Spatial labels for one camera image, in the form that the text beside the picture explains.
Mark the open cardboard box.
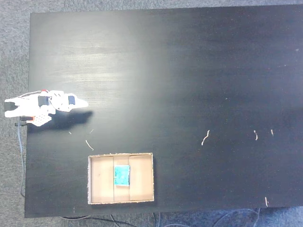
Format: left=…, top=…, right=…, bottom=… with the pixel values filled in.
left=87, top=152, right=155, bottom=205

